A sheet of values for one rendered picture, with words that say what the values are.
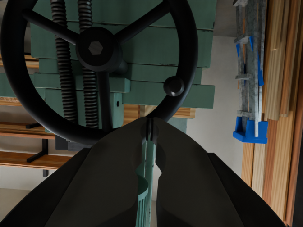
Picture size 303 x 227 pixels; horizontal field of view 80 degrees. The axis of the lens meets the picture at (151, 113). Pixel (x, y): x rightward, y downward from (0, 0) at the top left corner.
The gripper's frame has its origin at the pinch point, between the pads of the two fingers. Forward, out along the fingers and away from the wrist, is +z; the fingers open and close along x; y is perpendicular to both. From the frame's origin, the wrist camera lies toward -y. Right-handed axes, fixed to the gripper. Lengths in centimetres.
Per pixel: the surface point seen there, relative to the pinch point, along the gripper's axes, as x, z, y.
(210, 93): 14.9, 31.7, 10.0
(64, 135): -12.7, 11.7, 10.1
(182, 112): 11, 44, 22
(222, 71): 110, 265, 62
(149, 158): 1, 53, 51
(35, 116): -16.8, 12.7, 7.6
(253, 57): 61, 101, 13
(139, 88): -2.7, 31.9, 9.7
